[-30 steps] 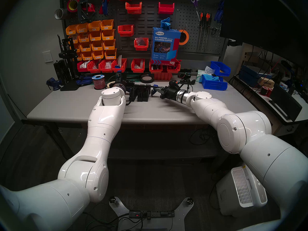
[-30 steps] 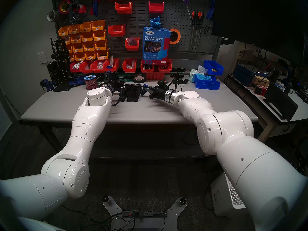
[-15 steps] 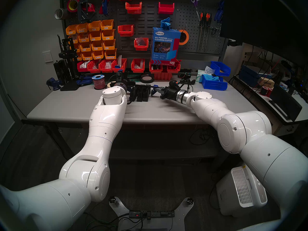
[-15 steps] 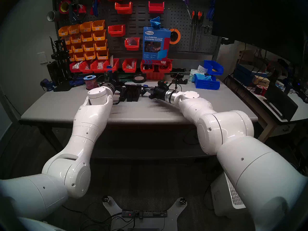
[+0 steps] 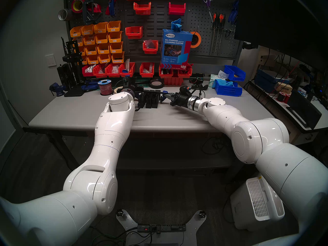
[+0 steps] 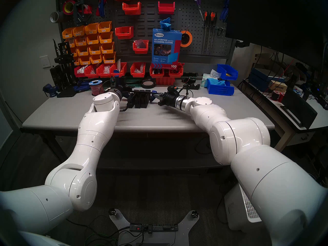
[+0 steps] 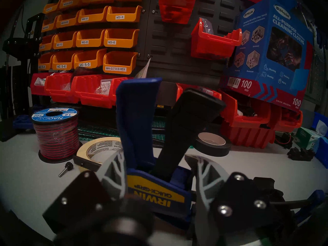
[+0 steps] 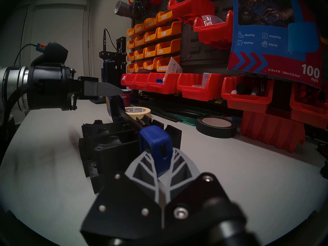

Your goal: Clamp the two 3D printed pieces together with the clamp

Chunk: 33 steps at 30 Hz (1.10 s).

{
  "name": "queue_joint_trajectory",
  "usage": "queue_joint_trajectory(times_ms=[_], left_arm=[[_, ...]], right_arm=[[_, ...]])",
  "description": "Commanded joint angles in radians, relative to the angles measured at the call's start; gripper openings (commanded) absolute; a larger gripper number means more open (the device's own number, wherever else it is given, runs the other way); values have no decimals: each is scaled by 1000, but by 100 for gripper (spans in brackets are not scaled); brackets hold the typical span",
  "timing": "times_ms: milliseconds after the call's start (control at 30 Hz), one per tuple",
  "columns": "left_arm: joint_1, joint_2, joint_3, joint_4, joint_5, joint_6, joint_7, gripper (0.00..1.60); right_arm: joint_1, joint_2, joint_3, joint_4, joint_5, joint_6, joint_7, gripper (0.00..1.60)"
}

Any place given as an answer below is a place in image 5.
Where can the blue microfiber cloth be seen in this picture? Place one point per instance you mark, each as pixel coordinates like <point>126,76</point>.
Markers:
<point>176,25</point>

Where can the blue plastic storage bin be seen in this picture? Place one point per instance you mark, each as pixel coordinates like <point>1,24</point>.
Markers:
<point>228,91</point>
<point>232,72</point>

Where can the beige masking tape roll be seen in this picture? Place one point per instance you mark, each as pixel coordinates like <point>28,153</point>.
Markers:
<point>117,89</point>

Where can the blue rag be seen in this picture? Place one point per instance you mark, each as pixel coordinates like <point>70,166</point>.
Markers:
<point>226,83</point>

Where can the white side desk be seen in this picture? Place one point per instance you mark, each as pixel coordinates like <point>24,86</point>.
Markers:
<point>317,122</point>

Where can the white light switch plate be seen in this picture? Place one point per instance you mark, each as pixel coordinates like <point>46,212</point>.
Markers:
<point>50,60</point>

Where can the orange black screwdriver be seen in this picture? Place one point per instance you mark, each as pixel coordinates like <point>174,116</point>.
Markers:
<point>220,20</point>
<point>224,20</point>
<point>214,20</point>

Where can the orange tape roll on pegboard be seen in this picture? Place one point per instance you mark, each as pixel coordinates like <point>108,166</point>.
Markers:
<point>195,39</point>

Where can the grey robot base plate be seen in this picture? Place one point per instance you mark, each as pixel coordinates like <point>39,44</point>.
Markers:
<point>189,235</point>

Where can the green cutting mat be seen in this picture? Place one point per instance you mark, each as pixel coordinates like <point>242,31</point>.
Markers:
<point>141,81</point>

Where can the blue black quick clamp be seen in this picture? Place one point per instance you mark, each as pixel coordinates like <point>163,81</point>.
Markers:
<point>89,87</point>

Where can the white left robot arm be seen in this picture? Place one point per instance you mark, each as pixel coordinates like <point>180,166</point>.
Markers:
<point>110,140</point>

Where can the blue cleaning cloths box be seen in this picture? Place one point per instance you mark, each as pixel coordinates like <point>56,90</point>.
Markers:
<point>176,58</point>

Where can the orange plastic parts bin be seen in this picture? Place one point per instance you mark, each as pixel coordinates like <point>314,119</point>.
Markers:
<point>80,41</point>
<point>100,30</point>
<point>93,62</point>
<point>91,52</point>
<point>87,32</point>
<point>103,51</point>
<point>118,60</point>
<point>115,40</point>
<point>116,50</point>
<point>114,29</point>
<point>76,34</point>
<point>89,42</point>
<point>82,52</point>
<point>84,62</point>
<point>105,61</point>
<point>102,41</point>

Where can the grey duct tape roll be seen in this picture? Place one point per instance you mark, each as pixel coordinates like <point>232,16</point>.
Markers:
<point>69,13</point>

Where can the black power strip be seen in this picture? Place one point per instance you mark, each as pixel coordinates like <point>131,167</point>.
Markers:
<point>164,228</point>

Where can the black monitor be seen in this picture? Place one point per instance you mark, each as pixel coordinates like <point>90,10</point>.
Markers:
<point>282,22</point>

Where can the black levelling knob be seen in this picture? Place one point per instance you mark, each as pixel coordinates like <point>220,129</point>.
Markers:
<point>119,212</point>
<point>202,213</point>

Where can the clear plastic parts bag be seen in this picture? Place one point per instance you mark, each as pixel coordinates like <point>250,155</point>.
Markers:
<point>115,69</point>
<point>148,44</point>
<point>90,69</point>

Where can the blue bench vise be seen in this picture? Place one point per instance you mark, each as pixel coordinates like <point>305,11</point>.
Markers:
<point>57,89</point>

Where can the blue crate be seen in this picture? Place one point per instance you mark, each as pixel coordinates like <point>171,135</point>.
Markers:
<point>265,80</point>

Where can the black laptop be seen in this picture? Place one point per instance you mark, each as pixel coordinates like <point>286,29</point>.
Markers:
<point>305,109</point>

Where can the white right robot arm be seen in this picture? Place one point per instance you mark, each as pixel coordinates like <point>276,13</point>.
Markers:
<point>256,140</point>

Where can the red tape roll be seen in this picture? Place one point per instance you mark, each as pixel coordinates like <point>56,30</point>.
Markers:
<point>72,6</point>

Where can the black metal stand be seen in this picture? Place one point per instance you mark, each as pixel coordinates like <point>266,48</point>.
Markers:
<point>71,58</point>

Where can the cardboard box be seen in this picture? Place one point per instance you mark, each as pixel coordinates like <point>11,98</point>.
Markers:
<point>284,88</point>

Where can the blue bar clamp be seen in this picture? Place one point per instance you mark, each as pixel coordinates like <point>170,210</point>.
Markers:
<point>163,98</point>

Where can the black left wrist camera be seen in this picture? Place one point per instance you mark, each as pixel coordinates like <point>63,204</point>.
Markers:
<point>126,82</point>

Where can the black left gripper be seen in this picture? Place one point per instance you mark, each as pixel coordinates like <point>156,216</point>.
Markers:
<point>138,92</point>

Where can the dark grey pegboard panel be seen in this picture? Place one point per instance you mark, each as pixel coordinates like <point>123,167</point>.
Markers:
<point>159,25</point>

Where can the black tape roll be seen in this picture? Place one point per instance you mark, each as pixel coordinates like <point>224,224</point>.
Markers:
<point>156,87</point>

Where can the dark green C-clamp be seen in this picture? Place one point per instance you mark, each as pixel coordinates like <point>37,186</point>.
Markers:
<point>90,16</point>

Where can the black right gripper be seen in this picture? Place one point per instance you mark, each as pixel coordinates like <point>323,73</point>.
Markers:
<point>180,100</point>

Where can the white air purifier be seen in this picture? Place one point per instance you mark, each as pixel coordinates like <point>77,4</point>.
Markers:
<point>256,204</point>

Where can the small black plastic part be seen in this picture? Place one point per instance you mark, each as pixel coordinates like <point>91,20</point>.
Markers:
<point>203,87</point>

